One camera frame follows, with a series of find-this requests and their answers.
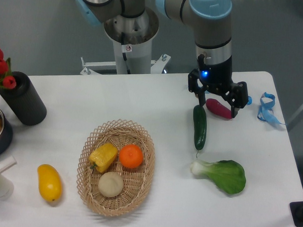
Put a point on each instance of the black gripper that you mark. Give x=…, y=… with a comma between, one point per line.
x=214, y=74

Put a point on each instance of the yellow bell pepper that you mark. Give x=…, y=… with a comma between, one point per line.
x=102, y=157

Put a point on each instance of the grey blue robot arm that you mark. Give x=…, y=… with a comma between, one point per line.
x=210, y=20

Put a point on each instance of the woven wicker basket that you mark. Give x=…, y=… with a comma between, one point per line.
x=136, y=181

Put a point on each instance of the purple sweet potato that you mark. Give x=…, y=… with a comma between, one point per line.
x=218, y=109

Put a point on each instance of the green cucumber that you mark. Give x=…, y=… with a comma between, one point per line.
x=200, y=127

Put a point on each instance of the green bok choy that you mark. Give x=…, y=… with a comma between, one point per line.
x=227, y=175

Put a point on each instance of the orange tangerine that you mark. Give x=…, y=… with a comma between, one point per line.
x=131, y=156

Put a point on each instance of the beige steamed bun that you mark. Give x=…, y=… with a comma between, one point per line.
x=110, y=184

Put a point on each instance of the black device at edge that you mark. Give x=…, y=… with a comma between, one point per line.
x=297, y=213

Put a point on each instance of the yellow mango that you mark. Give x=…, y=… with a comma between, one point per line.
x=50, y=184

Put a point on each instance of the black cylindrical vase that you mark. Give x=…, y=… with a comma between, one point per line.
x=24, y=100

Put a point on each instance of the red tulip flowers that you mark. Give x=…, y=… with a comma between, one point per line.
x=7, y=80

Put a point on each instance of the white flat block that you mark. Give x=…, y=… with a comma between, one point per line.
x=7, y=163

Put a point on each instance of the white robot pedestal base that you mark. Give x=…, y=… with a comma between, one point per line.
x=132, y=44

